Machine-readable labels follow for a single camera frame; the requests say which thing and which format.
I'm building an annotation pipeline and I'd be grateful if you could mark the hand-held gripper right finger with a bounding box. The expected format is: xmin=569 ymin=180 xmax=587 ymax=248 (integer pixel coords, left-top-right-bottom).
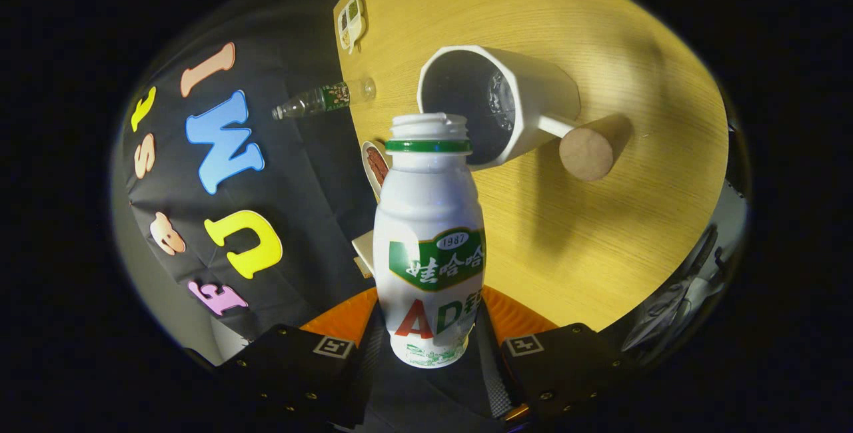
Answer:
xmin=474 ymin=284 xmax=640 ymax=424

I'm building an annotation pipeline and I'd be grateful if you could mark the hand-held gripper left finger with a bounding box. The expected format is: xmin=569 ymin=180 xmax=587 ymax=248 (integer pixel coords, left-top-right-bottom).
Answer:
xmin=215 ymin=286 xmax=385 ymax=430

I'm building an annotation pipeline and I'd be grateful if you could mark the white juice bottle green label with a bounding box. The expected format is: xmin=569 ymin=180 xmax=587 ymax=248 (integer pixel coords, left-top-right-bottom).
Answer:
xmin=372 ymin=112 xmax=487 ymax=369

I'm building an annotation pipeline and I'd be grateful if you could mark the white cup with cork handle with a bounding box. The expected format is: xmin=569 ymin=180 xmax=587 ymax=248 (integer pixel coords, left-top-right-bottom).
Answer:
xmin=417 ymin=45 xmax=615 ymax=183

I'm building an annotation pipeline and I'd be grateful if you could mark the clear plastic water bottle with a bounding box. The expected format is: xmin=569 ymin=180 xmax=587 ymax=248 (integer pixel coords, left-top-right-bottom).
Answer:
xmin=271 ymin=77 xmax=377 ymax=121

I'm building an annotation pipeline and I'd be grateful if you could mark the white toaster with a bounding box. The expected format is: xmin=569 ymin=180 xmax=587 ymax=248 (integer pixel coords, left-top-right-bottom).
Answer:
xmin=351 ymin=230 xmax=376 ymax=279

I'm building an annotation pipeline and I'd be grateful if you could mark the wooden table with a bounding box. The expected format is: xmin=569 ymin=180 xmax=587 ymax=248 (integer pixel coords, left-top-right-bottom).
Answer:
xmin=333 ymin=0 xmax=729 ymax=332

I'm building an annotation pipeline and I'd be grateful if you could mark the black backdrop cloth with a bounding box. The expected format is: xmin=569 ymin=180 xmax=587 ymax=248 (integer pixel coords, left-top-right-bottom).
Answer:
xmin=120 ymin=0 xmax=507 ymax=433

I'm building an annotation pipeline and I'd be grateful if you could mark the white plate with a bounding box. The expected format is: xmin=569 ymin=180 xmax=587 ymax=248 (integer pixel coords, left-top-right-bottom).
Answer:
xmin=361 ymin=140 xmax=393 ymax=202

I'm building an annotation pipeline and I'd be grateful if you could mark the brown meat slice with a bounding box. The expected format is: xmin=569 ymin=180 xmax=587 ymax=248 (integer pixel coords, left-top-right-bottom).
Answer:
xmin=367 ymin=147 xmax=391 ymax=187

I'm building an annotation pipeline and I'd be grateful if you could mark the small white compartment tray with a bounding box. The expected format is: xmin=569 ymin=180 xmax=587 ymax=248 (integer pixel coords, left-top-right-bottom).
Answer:
xmin=337 ymin=0 xmax=368 ymax=55

